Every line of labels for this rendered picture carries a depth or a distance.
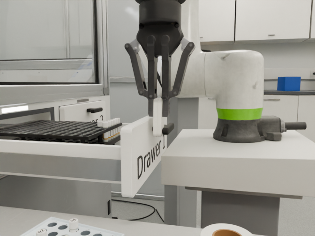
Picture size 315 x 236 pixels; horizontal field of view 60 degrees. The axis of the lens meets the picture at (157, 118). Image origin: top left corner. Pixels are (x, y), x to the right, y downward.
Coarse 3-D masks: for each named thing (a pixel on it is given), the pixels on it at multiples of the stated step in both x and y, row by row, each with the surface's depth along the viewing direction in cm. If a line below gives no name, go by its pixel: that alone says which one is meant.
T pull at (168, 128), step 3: (171, 123) 56; (165, 126) 52; (168, 126) 52; (171, 126) 53; (162, 129) 51; (165, 129) 50; (168, 129) 50; (171, 129) 53; (162, 132) 50; (165, 132) 50; (168, 132) 50
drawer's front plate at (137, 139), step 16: (128, 128) 41; (144, 128) 48; (128, 144) 41; (144, 144) 48; (160, 144) 62; (128, 160) 41; (160, 160) 62; (128, 176) 41; (144, 176) 48; (128, 192) 42
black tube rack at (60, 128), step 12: (48, 120) 69; (0, 132) 53; (12, 132) 53; (24, 132) 53; (36, 132) 53; (48, 132) 53; (60, 132) 53; (72, 132) 53; (84, 132) 53; (108, 144) 57
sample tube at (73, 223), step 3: (72, 219) 37; (75, 219) 37; (69, 222) 37; (72, 222) 36; (75, 222) 37; (69, 225) 37; (72, 225) 37; (75, 225) 37; (69, 228) 37; (72, 228) 37; (75, 228) 37; (72, 231) 37; (75, 231) 37
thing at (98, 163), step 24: (0, 144) 48; (24, 144) 47; (48, 144) 46; (72, 144) 45; (96, 144) 45; (0, 168) 48; (24, 168) 47; (48, 168) 46; (72, 168) 45; (96, 168) 44; (120, 168) 43
